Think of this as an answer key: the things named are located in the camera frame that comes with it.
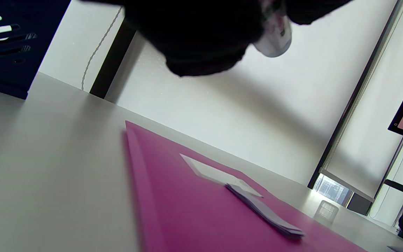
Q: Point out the black window frame post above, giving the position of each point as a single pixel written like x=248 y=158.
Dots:
x=112 y=59
x=353 y=101

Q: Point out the white label card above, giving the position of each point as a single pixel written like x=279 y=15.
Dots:
x=212 y=172

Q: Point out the translucent glue stick cap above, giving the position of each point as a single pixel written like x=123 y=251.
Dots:
x=326 y=211

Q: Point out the white glue stick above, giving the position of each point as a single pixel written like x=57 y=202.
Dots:
x=275 y=42

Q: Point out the person's left hand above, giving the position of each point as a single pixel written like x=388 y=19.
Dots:
x=194 y=35

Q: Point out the pink L-shaped folder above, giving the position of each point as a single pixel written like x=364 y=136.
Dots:
x=194 y=217

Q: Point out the blue plastic file rack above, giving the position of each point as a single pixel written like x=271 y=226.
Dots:
x=5 y=70

